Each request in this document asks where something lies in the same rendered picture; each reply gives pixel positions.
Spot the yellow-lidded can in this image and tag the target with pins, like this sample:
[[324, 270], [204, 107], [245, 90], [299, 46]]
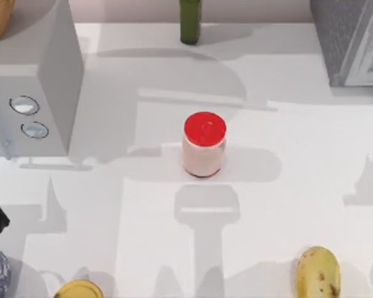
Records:
[[78, 290]]

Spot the yellow banana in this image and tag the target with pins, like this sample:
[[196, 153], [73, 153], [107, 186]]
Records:
[[318, 273]]

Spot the pale microwave oven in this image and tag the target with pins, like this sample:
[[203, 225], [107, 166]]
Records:
[[49, 77]]

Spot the red-lidded white jar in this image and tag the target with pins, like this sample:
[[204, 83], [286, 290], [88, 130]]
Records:
[[204, 146]]

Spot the large microwave knob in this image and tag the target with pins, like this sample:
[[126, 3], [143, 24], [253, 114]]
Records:
[[24, 105]]

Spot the green bottle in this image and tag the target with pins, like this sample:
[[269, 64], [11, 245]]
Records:
[[191, 21]]

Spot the small microwave knob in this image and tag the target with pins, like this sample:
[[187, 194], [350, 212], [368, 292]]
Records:
[[34, 129]]

